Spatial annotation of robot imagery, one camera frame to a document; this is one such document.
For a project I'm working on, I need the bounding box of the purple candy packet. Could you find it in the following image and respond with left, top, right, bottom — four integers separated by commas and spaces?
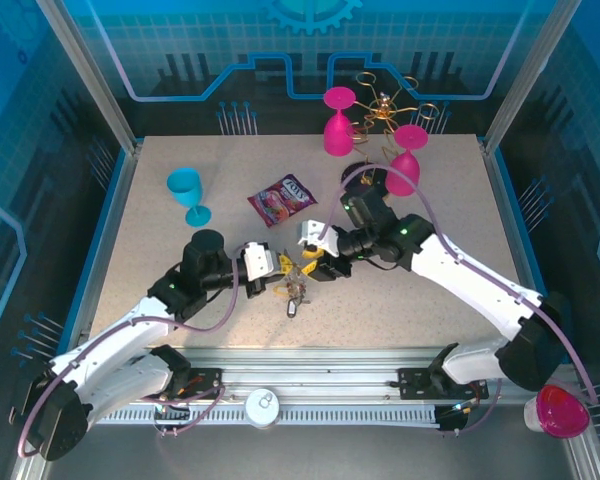
246, 173, 319, 229

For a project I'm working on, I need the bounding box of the pink plastic goblet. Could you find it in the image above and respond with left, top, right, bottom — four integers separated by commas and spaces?
322, 86, 355, 158
384, 124, 429, 197

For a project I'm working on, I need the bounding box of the blue plastic goblet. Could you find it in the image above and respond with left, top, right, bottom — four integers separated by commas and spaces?
166, 168, 213, 227

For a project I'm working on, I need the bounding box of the white tin can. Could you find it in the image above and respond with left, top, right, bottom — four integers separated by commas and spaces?
244, 387, 281, 430

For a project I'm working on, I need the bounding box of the white cup with pink lid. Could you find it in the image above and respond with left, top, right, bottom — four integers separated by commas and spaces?
523, 383, 591, 440

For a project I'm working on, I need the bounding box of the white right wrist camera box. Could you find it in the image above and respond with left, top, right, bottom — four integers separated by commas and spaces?
298, 218, 339, 249

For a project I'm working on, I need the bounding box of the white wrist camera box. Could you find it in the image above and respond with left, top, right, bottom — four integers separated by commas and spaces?
240, 241, 277, 282
298, 218, 339, 249

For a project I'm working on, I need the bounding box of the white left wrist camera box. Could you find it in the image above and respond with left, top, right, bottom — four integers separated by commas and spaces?
240, 241, 277, 282

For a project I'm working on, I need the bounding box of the aluminium side rail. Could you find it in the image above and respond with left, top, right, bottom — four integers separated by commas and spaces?
54, 142, 144, 364
479, 142, 561, 361

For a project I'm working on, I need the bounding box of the aluminium front rail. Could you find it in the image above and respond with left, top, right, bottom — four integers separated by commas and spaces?
44, 346, 561, 407

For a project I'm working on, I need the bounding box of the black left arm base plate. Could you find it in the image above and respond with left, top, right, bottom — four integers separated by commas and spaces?
144, 367, 226, 401

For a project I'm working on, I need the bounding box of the gold wire glass rack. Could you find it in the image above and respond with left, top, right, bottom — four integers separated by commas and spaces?
340, 71, 439, 201

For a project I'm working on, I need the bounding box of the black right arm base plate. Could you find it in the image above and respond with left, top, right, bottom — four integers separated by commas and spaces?
397, 367, 490, 401

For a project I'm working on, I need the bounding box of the slotted grey cable duct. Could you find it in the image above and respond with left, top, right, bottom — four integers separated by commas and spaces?
94, 403, 444, 427

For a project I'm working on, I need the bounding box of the aluminium frame post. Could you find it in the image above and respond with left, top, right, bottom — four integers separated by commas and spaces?
479, 0, 580, 156
33, 0, 144, 154

